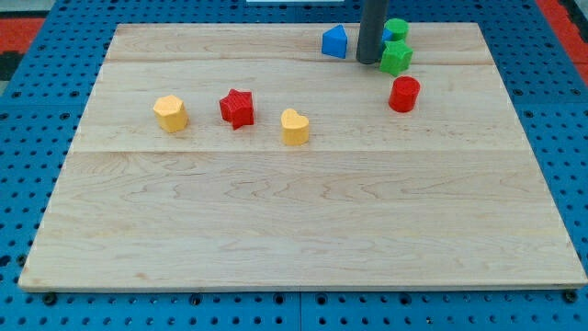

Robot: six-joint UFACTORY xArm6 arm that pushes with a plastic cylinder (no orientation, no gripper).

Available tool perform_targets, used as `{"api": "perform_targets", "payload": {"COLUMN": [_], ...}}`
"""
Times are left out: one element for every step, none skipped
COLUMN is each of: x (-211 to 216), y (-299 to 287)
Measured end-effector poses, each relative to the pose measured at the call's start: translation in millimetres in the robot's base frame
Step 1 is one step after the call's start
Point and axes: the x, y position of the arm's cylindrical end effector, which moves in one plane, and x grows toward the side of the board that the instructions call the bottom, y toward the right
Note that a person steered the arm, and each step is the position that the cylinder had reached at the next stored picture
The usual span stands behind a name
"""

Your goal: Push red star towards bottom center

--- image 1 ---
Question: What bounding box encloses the red star block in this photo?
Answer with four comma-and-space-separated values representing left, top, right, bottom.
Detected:
219, 89, 254, 130

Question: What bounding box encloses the green star block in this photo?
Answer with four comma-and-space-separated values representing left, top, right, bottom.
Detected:
379, 40, 413, 76

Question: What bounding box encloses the yellow heart block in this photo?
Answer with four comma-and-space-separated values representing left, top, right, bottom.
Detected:
280, 108, 310, 146

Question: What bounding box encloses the light wooden board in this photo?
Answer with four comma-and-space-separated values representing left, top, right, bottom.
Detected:
18, 23, 587, 292

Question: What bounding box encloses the blue triangular block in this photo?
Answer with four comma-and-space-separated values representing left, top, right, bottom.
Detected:
321, 25, 347, 59

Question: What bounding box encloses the red cylinder block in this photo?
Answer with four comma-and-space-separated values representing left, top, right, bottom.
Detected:
388, 76, 421, 112

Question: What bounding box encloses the yellow hexagon block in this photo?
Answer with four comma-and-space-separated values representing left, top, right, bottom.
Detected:
153, 95, 189, 133

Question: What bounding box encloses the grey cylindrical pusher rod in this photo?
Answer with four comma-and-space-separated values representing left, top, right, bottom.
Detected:
356, 0, 389, 64

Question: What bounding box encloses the small blue block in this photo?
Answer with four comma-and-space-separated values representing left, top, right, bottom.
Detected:
381, 29, 393, 46

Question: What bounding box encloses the green cylinder block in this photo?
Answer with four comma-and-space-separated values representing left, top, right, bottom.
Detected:
384, 17, 410, 41

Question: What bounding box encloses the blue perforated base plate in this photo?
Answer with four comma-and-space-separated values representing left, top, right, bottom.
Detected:
1, 0, 587, 330

